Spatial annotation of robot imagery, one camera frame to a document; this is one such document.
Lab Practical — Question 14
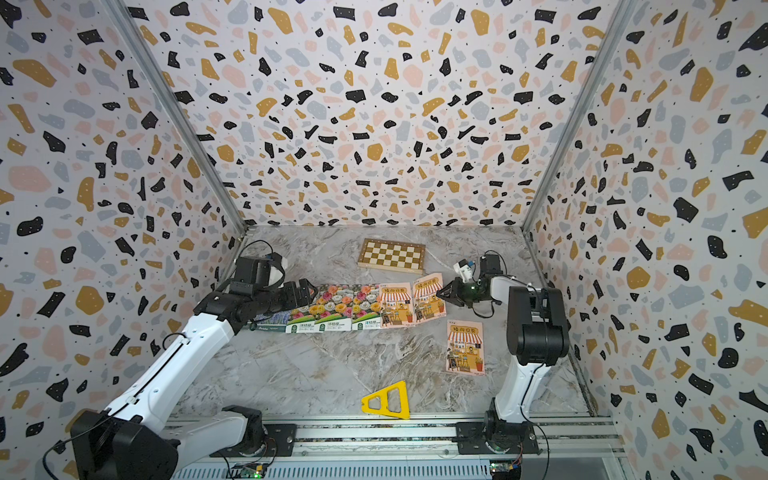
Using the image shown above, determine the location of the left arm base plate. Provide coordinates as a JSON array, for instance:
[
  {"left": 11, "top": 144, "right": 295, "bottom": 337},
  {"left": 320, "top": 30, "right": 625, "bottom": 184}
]
[{"left": 211, "top": 423, "right": 297, "bottom": 460}]

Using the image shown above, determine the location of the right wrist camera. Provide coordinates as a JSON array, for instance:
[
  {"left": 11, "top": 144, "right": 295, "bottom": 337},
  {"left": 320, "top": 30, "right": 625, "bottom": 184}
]
[{"left": 453, "top": 259, "right": 475, "bottom": 283}]

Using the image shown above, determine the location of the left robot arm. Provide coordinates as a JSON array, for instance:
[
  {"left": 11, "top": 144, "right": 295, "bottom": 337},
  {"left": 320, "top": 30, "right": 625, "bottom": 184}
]
[{"left": 50, "top": 251, "right": 318, "bottom": 479}]

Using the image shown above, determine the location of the lavender seed packet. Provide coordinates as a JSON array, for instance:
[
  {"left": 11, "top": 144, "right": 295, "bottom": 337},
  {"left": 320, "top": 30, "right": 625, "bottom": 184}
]
[{"left": 247, "top": 311, "right": 293, "bottom": 333}]

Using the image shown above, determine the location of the wooden chessboard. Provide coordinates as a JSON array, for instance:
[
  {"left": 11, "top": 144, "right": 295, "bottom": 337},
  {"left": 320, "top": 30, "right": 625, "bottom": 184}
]
[{"left": 357, "top": 238, "right": 426, "bottom": 274}]

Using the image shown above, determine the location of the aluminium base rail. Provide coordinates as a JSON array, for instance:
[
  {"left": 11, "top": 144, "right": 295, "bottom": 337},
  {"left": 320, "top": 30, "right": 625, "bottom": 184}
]
[{"left": 113, "top": 416, "right": 637, "bottom": 480}]

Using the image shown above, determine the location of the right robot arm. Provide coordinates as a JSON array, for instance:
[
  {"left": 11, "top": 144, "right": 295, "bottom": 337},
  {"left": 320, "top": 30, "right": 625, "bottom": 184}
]
[{"left": 437, "top": 251, "right": 570, "bottom": 455}]

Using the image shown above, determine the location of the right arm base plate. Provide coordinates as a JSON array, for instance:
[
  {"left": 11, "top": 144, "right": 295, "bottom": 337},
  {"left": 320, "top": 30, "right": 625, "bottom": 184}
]
[{"left": 455, "top": 421, "right": 541, "bottom": 456}]

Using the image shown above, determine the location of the colourful flower seed packet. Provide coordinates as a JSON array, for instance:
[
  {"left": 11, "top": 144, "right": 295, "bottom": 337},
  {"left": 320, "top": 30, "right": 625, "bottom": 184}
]
[
  {"left": 351, "top": 284, "right": 383, "bottom": 331},
  {"left": 285, "top": 304, "right": 325, "bottom": 334},
  {"left": 310, "top": 285, "right": 355, "bottom": 333}
]

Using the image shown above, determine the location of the yellow triangular plastic tool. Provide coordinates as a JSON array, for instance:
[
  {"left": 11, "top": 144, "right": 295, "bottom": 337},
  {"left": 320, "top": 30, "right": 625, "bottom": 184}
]
[{"left": 361, "top": 381, "right": 411, "bottom": 420}]

